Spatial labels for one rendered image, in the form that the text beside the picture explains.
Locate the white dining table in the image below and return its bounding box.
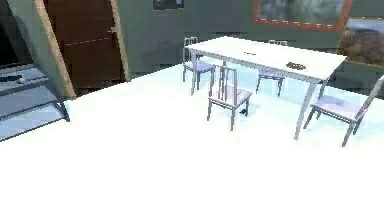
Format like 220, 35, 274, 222
187, 35, 348, 141

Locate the white chair lilac seat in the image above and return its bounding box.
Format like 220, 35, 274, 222
255, 39, 289, 98
181, 36, 216, 91
302, 74, 384, 148
206, 64, 253, 132

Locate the long black object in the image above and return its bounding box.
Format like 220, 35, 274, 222
0, 74, 23, 83

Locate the dark brown room door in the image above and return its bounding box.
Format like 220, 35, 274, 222
42, 0, 127, 90

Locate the small dark wall picture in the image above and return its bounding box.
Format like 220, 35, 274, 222
152, 0, 185, 11

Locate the dark round flat object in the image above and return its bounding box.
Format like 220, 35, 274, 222
285, 61, 307, 71

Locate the grey shelf unit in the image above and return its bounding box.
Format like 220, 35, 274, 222
0, 62, 71, 142

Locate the red framed wall picture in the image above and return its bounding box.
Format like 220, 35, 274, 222
252, 0, 354, 33

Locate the gold framed landscape picture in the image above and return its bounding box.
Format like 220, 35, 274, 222
337, 16, 384, 69

